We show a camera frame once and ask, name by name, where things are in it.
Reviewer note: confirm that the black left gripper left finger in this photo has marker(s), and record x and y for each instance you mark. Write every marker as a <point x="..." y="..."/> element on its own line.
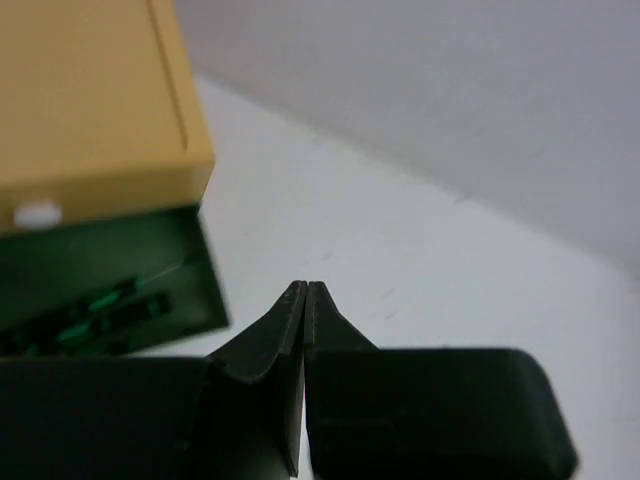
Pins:
<point x="233" y="414"/>

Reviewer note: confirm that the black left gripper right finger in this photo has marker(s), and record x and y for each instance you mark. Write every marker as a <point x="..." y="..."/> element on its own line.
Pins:
<point x="435" y="413"/>

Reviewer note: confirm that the green black screwdriver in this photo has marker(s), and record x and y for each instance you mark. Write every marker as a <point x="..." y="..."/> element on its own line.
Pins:
<point x="66" y="321"/>
<point x="115" y="321"/>

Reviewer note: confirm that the green drawer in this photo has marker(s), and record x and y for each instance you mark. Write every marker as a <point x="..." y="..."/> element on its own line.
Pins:
<point x="167" y="249"/>

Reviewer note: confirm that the yellow top drawer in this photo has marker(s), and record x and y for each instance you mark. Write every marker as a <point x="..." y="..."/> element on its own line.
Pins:
<point x="102" y="197"/>

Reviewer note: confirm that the yellow drawer cabinet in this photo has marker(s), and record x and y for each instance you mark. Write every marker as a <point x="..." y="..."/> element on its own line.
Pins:
<point x="94" y="88"/>

